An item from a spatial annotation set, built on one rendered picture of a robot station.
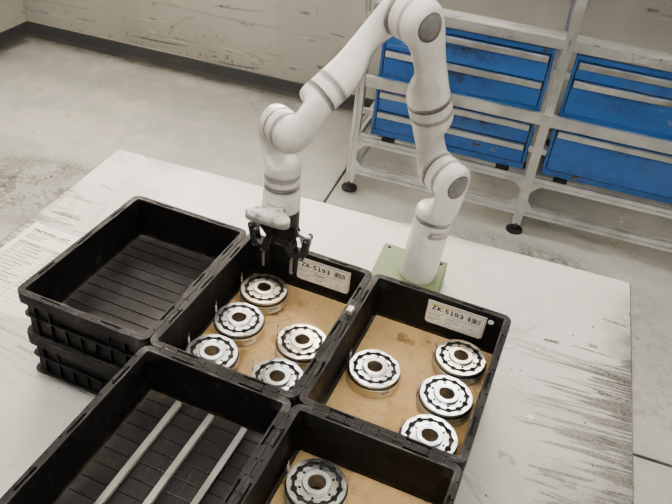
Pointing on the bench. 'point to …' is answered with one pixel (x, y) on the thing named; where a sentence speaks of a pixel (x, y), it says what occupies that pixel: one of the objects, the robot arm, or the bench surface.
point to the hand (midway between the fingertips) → (279, 262)
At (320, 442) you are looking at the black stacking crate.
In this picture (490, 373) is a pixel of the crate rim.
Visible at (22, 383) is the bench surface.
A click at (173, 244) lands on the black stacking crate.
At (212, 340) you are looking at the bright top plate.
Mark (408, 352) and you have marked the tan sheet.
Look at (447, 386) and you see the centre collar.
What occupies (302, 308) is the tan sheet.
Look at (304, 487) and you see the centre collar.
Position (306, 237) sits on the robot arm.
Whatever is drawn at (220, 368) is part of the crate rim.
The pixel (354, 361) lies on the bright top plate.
